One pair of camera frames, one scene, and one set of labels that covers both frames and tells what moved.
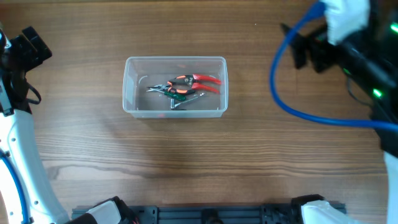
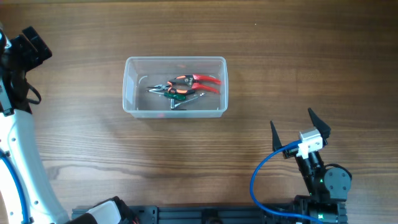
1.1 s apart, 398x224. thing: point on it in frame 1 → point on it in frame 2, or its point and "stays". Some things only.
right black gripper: (315, 54) → (292, 151)
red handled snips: (192, 81) stays
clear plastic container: (140, 73) stays
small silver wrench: (173, 105) stays
